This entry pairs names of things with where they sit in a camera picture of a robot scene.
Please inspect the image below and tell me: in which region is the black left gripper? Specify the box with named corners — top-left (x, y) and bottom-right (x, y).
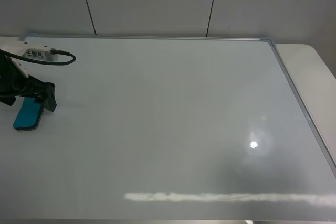
top-left (1, 70), bottom-right (57, 111)

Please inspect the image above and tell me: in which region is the blue whiteboard eraser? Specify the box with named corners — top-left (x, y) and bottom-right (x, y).
top-left (13, 98), bottom-right (44, 131)

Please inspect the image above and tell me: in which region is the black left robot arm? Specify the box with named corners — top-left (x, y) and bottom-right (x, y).
top-left (1, 52), bottom-right (57, 112)

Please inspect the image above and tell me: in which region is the black camera cable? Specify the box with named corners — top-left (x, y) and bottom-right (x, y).
top-left (0, 48), bottom-right (77, 67)

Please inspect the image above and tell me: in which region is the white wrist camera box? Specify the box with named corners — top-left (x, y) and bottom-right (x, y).
top-left (1, 41), bottom-right (58, 78)

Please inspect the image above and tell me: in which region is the white whiteboard with aluminium frame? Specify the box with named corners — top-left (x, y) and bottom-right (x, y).
top-left (1, 37), bottom-right (335, 222)

